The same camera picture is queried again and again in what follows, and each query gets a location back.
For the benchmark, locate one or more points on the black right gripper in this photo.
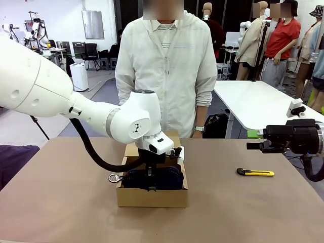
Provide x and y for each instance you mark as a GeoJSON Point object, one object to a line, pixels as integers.
{"type": "Point", "coordinates": [301, 136]}

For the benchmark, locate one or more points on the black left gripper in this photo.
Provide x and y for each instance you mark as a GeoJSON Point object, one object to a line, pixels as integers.
{"type": "Point", "coordinates": [152, 158]}

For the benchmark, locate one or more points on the navy blue fabric pouch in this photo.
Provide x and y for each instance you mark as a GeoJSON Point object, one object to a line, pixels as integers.
{"type": "Point", "coordinates": [174, 177]}

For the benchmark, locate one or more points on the person's left forearm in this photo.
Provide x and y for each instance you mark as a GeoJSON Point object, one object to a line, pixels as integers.
{"type": "Point", "coordinates": [201, 116]}

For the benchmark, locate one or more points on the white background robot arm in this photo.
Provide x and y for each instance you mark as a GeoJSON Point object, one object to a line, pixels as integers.
{"type": "Point", "coordinates": [7, 29]}
{"type": "Point", "coordinates": [36, 25]}

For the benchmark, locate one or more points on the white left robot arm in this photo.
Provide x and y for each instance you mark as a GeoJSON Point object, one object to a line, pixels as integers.
{"type": "Point", "coordinates": [38, 83]}

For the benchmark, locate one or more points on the open brown cardboard box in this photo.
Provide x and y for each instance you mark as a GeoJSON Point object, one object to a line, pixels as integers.
{"type": "Point", "coordinates": [152, 200]}

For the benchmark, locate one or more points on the person's left hand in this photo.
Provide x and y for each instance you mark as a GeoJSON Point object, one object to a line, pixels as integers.
{"type": "Point", "coordinates": [197, 134]}

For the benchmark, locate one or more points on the yellow black utility knife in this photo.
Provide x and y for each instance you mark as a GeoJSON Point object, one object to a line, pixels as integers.
{"type": "Point", "coordinates": [260, 173]}

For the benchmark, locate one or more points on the white background table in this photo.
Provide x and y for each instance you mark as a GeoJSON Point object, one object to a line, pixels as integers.
{"type": "Point", "coordinates": [253, 101]}

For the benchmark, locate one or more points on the white plastic crate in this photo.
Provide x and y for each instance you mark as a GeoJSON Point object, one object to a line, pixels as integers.
{"type": "Point", "coordinates": [221, 72]}

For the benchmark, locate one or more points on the mannequin in beige jacket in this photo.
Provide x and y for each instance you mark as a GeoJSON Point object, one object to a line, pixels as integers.
{"type": "Point", "coordinates": [249, 43]}

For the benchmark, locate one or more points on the person in white jacket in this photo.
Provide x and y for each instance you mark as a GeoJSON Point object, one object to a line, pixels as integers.
{"type": "Point", "coordinates": [177, 76]}

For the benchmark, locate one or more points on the mannequin in light blue top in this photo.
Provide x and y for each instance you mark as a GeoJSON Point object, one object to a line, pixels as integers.
{"type": "Point", "coordinates": [319, 63]}

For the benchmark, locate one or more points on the white background board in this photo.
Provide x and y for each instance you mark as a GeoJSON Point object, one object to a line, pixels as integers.
{"type": "Point", "coordinates": [231, 39]}

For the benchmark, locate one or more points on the mannequin in red shirt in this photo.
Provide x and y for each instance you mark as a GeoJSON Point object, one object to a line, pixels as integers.
{"type": "Point", "coordinates": [283, 38]}

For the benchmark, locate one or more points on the mannequin in dark clothes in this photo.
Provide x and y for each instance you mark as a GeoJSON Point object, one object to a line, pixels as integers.
{"type": "Point", "coordinates": [215, 33]}

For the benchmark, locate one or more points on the white air purifier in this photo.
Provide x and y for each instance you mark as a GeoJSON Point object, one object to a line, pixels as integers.
{"type": "Point", "coordinates": [79, 78]}

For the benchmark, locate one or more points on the black tripod leg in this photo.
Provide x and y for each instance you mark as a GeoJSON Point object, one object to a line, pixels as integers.
{"type": "Point", "coordinates": [40, 127]}

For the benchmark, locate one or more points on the grey background workbench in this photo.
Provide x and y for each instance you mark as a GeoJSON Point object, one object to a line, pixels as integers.
{"type": "Point", "coordinates": [57, 50]}

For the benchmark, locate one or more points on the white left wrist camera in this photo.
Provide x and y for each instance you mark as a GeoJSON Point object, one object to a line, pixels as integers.
{"type": "Point", "coordinates": [181, 154]}

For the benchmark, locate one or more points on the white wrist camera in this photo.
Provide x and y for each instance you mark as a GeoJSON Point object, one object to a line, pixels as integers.
{"type": "Point", "coordinates": [294, 103]}
{"type": "Point", "coordinates": [181, 154]}

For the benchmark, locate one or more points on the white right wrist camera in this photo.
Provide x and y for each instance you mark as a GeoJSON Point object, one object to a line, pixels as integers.
{"type": "Point", "coordinates": [294, 103]}

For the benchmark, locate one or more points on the metal wall panel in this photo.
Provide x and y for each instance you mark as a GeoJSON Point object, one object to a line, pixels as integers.
{"type": "Point", "coordinates": [92, 25]}

